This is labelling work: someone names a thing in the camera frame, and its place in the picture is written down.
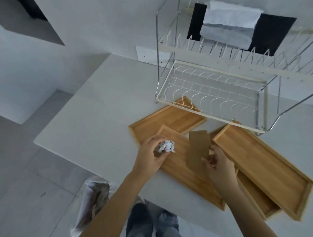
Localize person's right hand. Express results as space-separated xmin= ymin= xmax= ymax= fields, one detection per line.
xmin=201 ymin=144 xmax=242 ymax=190

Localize person's left hand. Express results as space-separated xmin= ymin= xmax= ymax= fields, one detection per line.
xmin=132 ymin=136 xmax=171 ymax=178

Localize white paper ball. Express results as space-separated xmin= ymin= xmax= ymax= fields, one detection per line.
xmin=154 ymin=139 xmax=176 ymax=158

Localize brown cardboard sheet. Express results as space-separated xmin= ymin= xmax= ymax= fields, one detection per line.
xmin=187 ymin=130 xmax=211 ymax=172

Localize person's right forearm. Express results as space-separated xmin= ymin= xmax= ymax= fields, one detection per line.
xmin=215 ymin=180 xmax=280 ymax=237

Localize person's left forearm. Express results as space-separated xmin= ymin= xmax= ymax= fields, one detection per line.
xmin=82 ymin=168 xmax=160 ymax=237

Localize wooden bamboo tray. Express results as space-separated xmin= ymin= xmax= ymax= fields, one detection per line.
xmin=208 ymin=119 xmax=282 ymax=221
xmin=129 ymin=96 xmax=207 ymax=147
xmin=212 ymin=123 xmax=313 ymax=222
xmin=156 ymin=125 xmax=227 ymax=212

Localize person's legs in jeans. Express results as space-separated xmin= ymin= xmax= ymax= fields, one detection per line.
xmin=126 ymin=200 xmax=183 ymax=237

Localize white two-tier dish rack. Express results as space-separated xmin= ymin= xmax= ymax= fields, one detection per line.
xmin=155 ymin=0 xmax=313 ymax=136

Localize clear plastic bag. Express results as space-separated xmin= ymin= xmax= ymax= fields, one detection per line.
xmin=71 ymin=177 xmax=112 ymax=236

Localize narrow black cloth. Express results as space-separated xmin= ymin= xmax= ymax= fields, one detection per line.
xmin=186 ymin=3 xmax=208 ymax=42

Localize white towel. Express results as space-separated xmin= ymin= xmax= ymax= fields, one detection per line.
xmin=199 ymin=0 xmax=265 ymax=50

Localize wide black cloth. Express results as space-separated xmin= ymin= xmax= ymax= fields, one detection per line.
xmin=241 ymin=13 xmax=298 ymax=56

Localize white wall socket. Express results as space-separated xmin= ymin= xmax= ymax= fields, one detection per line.
xmin=135 ymin=45 xmax=172 ymax=66

